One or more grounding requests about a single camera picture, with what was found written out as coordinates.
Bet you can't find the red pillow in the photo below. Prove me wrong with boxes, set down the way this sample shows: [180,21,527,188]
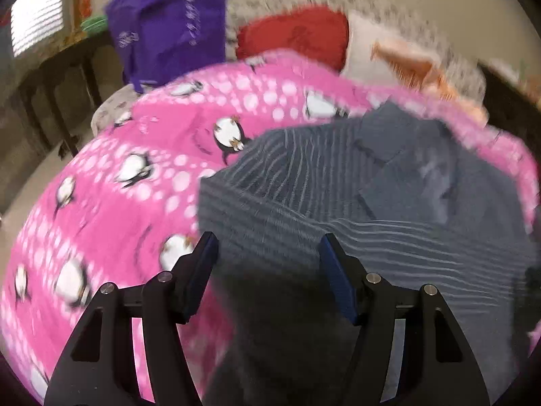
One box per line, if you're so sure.
[235,6,351,72]

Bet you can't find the purple tote bag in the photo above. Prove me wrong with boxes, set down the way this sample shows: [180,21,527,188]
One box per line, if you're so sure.
[104,0,229,94]

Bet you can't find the pink penguin print blanket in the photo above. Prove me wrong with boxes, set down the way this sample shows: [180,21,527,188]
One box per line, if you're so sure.
[0,49,539,405]

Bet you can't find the white orange pillow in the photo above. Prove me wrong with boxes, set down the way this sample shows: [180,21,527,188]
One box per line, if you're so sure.
[340,13,489,121]

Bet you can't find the dark wooden side table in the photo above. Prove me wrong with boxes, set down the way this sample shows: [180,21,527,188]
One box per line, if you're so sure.
[17,31,115,157]

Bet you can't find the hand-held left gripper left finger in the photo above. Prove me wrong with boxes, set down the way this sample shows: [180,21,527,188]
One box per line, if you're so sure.
[43,231,220,406]

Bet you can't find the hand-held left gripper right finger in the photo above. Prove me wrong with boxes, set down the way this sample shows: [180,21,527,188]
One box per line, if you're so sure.
[320,233,492,406]

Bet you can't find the window blinds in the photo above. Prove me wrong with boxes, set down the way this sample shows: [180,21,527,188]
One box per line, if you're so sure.
[9,0,66,58]

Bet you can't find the grey striped sweater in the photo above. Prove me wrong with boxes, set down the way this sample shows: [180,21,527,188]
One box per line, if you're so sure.
[198,100,539,406]

